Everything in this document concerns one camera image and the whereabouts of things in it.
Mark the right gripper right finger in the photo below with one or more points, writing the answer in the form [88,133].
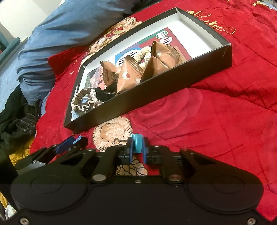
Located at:
[151,154]

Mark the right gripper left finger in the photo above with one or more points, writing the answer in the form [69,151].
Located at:
[126,152]

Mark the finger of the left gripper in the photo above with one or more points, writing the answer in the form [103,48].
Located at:
[80,143]

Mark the teal hair clip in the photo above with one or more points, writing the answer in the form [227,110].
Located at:
[137,139]

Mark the brown white crochet scrunchie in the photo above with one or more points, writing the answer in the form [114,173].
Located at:
[84,100]

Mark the cream crochet scrunchie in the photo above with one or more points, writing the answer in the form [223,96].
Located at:
[143,57]

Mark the brown triangular snack packet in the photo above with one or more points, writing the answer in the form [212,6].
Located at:
[163,57]

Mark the yellow cloth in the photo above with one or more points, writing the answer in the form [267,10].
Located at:
[20,153]

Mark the black clothing pile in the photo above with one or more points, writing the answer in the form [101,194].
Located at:
[18,121]

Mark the colourful booklet in box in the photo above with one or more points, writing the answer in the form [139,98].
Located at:
[93,77]

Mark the red embroidered quilt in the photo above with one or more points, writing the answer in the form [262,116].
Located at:
[229,116]

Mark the teal curtain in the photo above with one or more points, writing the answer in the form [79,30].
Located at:
[7,48]

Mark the black shallow box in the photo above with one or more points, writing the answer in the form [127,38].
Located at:
[209,53]

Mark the blue plush blanket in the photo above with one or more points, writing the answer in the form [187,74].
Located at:
[74,23]

